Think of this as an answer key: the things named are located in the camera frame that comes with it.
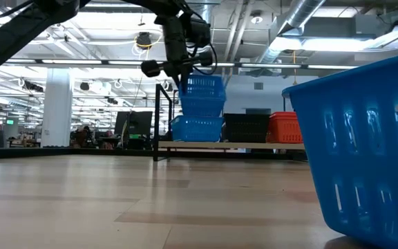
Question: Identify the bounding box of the black aluminium table frame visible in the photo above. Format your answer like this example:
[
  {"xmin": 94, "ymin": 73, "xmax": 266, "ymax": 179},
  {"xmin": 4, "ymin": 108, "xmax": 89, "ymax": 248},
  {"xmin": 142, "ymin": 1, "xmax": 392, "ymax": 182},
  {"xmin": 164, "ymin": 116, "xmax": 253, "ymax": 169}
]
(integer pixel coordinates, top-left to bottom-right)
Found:
[{"xmin": 0, "ymin": 147, "xmax": 309, "ymax": 162}]

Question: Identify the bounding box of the black background monitor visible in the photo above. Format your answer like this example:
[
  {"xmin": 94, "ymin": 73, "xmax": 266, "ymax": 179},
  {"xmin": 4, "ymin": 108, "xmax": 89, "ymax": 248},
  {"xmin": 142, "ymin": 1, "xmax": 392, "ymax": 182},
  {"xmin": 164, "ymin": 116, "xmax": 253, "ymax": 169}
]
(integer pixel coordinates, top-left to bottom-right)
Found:
[{"xmin": 114, "ymin": 110, "xmax": 153, "ymax": 150}]

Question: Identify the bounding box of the blue plastic basket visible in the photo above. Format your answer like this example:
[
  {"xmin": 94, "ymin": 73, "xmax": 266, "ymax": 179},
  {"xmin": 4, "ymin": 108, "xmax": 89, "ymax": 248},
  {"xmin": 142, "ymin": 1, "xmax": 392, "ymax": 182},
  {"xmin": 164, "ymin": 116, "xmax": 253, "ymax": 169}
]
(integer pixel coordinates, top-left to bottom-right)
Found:
[
  {"xmin": 179, "ymin": 75, "xmax": 227, "ymax": 118},
  {"xmin": 170, "ymin": 115, "xmax": 225, "ymax": 142},
  {"xmin": 281, "ymin": 49, "xmax": 398, "ymax": 249}
]

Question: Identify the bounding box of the wooden shelf with black frame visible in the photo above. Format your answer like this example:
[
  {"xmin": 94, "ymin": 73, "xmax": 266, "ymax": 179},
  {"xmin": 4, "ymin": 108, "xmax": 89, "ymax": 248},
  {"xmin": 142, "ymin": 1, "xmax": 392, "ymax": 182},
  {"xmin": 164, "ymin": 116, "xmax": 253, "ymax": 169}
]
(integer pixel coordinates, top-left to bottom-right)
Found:
[{"xmin": 152, "ymin": 83, "xmax": 307, "ymax": 163}]

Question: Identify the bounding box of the yellow hanging cord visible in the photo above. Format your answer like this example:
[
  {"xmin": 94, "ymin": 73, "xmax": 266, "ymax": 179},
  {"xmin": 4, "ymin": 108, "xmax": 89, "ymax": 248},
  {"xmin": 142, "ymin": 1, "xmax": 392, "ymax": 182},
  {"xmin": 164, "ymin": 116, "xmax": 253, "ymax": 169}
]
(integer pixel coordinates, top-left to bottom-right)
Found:
[{"xmin": 291, "ymin": 50, "xmax": 299, "ymax": 86}]

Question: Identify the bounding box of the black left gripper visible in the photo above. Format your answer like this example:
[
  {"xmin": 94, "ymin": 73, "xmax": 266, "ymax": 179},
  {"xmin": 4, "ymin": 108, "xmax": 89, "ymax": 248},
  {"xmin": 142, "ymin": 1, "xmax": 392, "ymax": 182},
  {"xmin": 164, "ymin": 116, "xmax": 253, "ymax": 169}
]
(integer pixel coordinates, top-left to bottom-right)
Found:
[{"xmin": 140, "ymin": 15, "xmax": 214, "ymax": 94}]

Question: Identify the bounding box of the white pillar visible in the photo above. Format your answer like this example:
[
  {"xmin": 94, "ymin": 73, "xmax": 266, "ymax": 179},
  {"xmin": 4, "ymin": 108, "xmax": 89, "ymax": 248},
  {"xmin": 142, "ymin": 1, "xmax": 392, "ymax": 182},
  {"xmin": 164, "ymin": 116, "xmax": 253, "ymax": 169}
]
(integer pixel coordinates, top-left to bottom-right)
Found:
[{"xmin": 41, "ymin": 67, "xmax": 74, "ymax": 148}]

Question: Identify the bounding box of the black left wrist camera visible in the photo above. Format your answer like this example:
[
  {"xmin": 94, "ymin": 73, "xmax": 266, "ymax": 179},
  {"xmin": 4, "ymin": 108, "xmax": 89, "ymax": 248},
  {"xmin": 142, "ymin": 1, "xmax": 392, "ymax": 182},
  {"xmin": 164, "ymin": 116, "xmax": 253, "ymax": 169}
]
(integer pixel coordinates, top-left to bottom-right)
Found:
[{"xmin": 184, "ymin": 13, "xmax": 212, "ymax": 48}]

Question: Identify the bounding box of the black ceiling camera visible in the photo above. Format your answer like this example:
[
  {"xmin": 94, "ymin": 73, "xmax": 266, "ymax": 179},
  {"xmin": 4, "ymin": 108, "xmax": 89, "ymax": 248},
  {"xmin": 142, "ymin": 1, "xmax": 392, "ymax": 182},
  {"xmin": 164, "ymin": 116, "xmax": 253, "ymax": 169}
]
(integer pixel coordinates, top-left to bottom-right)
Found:
[{"xmin": 135, "ymin": 31, "xmax": 153, "ymax": 50}]

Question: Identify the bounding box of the black plastic basket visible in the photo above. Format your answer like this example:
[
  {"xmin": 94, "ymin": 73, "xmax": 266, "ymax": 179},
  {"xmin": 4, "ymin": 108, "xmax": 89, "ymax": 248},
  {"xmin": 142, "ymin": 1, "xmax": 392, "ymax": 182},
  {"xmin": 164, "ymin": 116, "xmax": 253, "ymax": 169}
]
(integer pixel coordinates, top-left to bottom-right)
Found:
[
  {"xmin": 223, "ymin": 117, "xmax": 271, "ymax": 143},
  {"xmin": 223, "ymin": 113, "xmax": 271, "ymax": 118}
]

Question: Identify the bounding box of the silver ventilation duct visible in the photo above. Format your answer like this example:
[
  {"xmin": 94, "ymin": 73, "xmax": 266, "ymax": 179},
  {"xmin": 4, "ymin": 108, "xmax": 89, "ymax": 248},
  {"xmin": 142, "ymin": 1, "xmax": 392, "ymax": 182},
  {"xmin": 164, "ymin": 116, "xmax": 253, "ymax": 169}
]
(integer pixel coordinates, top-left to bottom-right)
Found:
[{"xmin": 254, "ymin": 0, "xmax": 327, "ymax": 66}]

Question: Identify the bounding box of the person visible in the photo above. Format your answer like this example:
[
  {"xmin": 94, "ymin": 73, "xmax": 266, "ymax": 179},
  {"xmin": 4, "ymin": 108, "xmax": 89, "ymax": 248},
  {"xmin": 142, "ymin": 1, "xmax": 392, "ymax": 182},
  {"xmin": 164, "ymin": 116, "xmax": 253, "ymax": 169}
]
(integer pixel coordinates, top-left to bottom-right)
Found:
[{"xmin": 70, "ymin": 125, "xmax": 97, "ymax": 149}]

